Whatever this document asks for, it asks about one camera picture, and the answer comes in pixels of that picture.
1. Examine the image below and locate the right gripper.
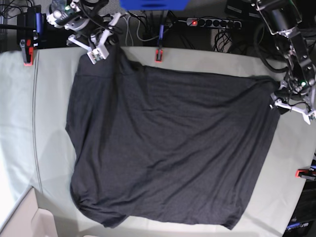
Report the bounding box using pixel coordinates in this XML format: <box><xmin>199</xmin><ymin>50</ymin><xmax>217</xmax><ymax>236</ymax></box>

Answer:
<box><xmin>46</xmin><ymin>0</ymin><xmax>109</xmax><ymax>36</ymax></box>

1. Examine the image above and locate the black power strip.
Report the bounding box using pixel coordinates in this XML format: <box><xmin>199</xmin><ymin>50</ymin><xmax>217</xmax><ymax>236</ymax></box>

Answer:
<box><xmin>186</xmin><ymin>18</ymin><xmax>242</xmax><ymax>30</ymax></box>

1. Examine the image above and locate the red black clamp left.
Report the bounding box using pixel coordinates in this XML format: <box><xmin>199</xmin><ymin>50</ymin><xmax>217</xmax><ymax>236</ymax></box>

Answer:
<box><xmin>19</xmin><ymin>39</ymin><xmax>34</xmax><ymax>66</ymax></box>

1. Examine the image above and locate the red black clamp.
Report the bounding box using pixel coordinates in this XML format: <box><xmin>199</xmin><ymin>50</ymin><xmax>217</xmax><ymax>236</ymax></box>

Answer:
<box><xmin>155</xmin><ymin>48</ymin><xmax>163</xmax><ymax>63</ymax></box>
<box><xmin>295</xmin><ymin>169</ymin><xmax>316</xmax><ymax>181</ymax></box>
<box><xmin>19</xmin><ymin>39</ymin><xmax>34</xmax><ymax>66</ymax></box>

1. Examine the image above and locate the light green table cloth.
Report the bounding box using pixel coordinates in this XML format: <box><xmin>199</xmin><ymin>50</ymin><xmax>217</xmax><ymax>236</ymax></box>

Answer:
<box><xmin>0</xmin><ymin>48</ymin><xmax>316</xmax><ymax>237</ymax></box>

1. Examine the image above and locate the red black clamp middle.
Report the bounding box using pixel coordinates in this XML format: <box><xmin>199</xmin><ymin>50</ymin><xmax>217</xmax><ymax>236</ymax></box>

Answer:
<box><xmin>155</xmin><ymin>48</ymin><xmax>163</xmax><ymax>63</ymax></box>

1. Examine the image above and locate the black t-shirt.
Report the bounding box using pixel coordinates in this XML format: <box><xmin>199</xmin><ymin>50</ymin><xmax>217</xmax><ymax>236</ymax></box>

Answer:
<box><xmin>66</xmin><ymin>46</ymin><xmax>280</xmax><ymax>229</ymax></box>

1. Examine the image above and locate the blue plastic box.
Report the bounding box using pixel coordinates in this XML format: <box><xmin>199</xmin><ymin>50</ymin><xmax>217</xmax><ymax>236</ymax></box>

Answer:
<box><xmin>119</xmin><ymin>0</ymin><xmax>189</xmax><ymax>11</ymax></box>

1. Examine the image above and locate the white cable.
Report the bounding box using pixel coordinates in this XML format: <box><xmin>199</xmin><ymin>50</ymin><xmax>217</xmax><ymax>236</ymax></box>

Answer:
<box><xmin>123</xmin><ymin>15</ymin><xmax>161</xmax><ymax>46</ymax></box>

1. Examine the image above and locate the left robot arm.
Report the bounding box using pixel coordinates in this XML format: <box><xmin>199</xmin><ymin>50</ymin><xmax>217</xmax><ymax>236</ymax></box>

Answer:
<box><xmin>251</xmin><ymin>0</ymin><xmax>316</xmax><ymax>112</ymax></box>

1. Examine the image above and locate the red black clamp right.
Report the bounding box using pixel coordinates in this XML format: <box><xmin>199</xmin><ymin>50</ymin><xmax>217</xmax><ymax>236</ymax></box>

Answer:
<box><xmin>295</xmin><ymin>169</ymin><xmax>316</xmax><ymax>181</ymax></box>

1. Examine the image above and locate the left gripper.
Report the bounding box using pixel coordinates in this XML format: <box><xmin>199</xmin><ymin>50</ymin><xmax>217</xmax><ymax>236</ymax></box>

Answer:
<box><xmin>271</xmin><ymin>76</ymin><xmax>316</xmax><ymax>106</ymax></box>

